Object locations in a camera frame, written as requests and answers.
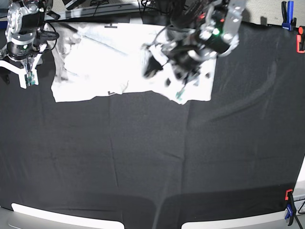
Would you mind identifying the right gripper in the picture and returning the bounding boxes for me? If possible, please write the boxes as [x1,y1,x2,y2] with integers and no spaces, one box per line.
[0,49,42,89]

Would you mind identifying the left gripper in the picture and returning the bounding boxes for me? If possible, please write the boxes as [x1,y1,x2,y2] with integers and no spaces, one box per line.
[142,42,203,91]

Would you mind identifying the white Hugging Face t-shirt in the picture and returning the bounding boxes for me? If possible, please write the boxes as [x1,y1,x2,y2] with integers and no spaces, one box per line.
[45,22,216,104]

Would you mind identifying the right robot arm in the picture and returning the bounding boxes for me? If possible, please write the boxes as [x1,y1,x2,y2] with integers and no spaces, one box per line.
[0,0,61,89]

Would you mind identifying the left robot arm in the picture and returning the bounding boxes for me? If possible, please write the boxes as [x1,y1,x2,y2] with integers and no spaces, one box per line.
[142,0,246,89]

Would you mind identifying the black table cloth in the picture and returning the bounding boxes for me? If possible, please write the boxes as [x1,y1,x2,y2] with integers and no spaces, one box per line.
[0,22,305,229]

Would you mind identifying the blue clamp far-right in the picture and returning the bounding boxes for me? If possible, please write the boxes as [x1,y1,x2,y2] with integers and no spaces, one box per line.
[281,0,296,31]

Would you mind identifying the red black clamp far-right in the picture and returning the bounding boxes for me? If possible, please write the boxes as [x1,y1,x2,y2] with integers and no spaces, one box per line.
[296,26,305,53]

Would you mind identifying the red blue clamp near-right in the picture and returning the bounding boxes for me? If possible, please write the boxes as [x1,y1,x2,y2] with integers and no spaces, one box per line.
[285,189,296,226]

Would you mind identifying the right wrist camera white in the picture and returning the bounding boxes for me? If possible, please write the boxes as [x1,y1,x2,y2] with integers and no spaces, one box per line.
[25,72,39,87]

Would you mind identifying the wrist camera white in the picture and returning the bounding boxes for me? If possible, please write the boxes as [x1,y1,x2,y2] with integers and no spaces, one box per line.
[25,72,39,87]
[175,87,185,101]

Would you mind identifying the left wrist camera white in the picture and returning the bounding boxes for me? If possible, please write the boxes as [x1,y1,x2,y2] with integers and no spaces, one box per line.
[175,87,185,101]

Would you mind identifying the aluminium frame rail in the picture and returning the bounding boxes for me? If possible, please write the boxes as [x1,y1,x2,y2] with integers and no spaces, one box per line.
[40,4,163,21]

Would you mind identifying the black red cable bundle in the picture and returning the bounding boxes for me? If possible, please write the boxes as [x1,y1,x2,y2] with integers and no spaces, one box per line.
[169,0,208,30]

